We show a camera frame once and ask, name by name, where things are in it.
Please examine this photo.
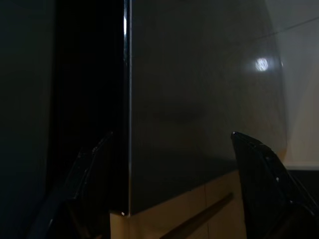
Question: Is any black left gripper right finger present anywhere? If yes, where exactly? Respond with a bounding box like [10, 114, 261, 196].
[230, 131, 319, 239]

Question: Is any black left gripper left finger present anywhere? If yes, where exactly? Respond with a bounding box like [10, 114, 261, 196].
[26, 131, 113, 239]

